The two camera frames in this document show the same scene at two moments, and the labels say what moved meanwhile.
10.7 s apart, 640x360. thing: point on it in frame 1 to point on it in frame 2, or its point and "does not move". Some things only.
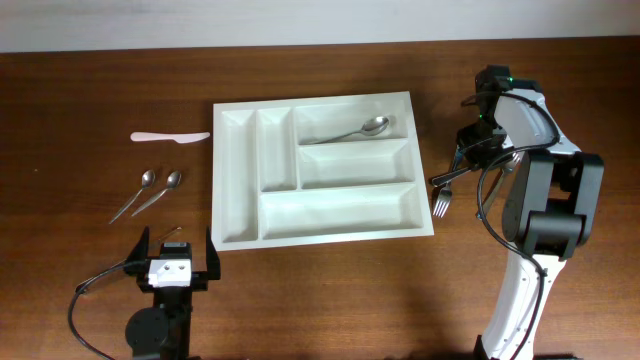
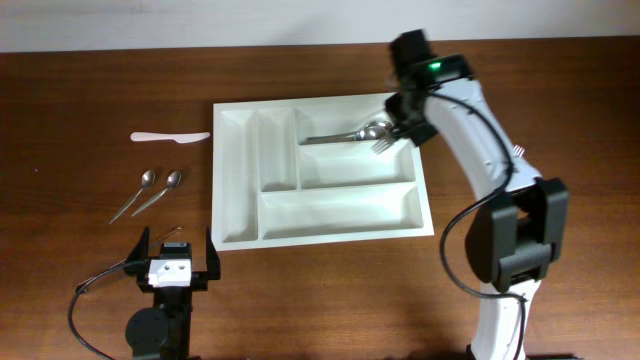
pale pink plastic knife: (178, 137) does not move
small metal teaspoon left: (147, 181) does not move
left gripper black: (137, 263) does not move
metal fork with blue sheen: (443, 200) to (381, 144)
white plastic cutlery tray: (362, 187) does not move
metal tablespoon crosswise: (440, 179) to (369, 131)
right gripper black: (475, 159) to (419, 135)
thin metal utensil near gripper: (117, 264) does not move
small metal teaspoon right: (173, 180) does not move
